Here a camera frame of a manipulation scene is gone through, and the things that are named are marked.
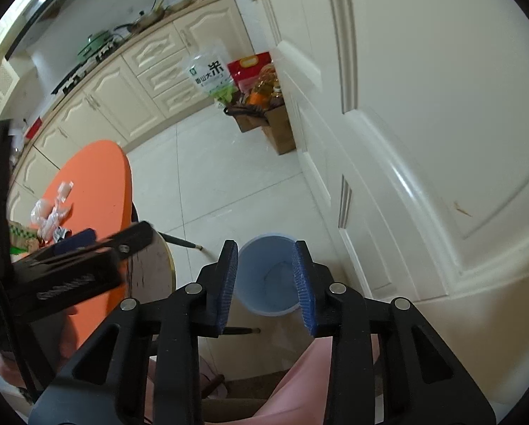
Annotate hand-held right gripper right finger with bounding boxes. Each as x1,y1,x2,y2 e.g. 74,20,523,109
293,239,497,425

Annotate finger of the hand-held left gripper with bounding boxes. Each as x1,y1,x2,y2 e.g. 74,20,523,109
52,228,98,253
34,220,155,266

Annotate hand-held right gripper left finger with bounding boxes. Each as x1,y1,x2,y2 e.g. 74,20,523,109
28,239,239,425

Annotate long clear plastic bag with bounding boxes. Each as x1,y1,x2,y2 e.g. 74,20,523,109
38,204,73,245

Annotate blue plastic trash bin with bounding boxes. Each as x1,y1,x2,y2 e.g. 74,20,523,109
237,232,303,317

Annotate white plastic bag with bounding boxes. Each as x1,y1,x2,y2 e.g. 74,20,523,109
29,198,56,227

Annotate small clear wrapper white piece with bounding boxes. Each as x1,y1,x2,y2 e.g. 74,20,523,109
56,180,76,203

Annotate green patterned carton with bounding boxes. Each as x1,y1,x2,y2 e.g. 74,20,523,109
8,220,42,256

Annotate round brown stool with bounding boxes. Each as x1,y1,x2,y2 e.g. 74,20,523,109
125,229,205,308

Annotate orange round table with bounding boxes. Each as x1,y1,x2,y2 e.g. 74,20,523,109
8,140,134,364

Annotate person's pink pants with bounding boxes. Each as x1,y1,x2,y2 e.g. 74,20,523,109
0,334,380,425

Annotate brown wooden stool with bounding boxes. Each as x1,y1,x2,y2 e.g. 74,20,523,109
202,374,292,423

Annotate cream kitchen base cabinets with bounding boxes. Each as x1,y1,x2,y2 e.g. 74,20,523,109
5,0,254,213

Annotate large cardboard box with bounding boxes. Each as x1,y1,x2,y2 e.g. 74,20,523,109
261,105,297,155

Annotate small cardboard box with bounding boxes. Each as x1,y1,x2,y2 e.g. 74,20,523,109
224,97,269,132

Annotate black gas stove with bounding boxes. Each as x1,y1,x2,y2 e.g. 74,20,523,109
51,40,128,96

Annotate clear rice bag green print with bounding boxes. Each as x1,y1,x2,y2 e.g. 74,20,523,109
185,42,241,109

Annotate green cooking pot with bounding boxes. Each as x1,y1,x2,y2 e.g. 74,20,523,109
76,30,115,60

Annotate yellow cooking oil bottle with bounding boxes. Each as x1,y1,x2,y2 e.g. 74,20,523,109
247,64,283,107

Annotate metal frying pan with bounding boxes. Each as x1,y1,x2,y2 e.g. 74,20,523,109
114,6,165,34

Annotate white panel door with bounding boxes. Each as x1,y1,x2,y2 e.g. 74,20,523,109
271,0,529,306

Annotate range hood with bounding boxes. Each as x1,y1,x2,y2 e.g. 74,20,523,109
3,0,92,60

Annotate cream wall cabinet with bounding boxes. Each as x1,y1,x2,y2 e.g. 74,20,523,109
0,55,22,120

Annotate red bag with handle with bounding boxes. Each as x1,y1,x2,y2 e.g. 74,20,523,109
226,52,274,96

